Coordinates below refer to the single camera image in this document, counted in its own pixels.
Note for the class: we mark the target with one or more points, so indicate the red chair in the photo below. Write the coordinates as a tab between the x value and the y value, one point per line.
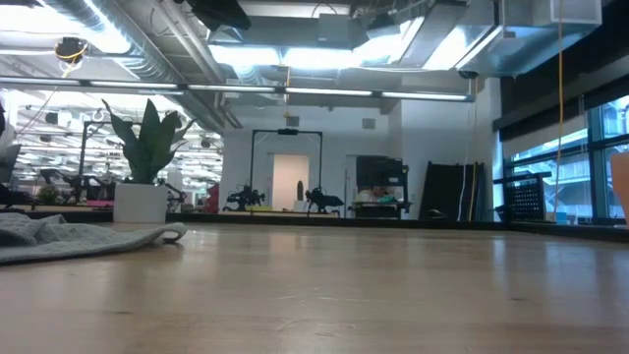
213	199

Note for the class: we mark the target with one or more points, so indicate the small green plant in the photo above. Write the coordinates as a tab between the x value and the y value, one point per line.
48	195

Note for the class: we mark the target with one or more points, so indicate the black background rig frame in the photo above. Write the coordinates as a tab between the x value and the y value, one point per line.
287	132

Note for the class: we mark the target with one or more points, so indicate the black leaning panels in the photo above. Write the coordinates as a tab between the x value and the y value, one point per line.
447	192

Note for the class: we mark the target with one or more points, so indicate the long ceiling light tube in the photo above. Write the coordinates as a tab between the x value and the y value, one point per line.
231	88

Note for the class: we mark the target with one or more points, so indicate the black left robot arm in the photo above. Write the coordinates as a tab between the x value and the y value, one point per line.
2	120

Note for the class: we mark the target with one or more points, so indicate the white plant pot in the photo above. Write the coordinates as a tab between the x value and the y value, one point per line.
140	204

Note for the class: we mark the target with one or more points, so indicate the black background robot arm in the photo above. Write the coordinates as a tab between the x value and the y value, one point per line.
322	200
93	187
243	199

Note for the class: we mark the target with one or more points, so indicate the black perforated panel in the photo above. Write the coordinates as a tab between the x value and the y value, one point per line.
526	201

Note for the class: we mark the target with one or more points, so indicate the green leafy plant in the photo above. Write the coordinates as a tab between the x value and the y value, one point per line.
147	147

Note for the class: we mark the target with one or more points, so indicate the grey microfiber towel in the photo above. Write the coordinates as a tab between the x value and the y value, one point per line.
74	241

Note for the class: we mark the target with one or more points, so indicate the black equipment cart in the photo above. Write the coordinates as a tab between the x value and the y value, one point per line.
381	169

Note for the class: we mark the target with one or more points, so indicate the black window frame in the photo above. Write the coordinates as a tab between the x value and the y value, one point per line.
595	172

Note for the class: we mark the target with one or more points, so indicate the black dome camera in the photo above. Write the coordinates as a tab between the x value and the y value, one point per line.
468	75

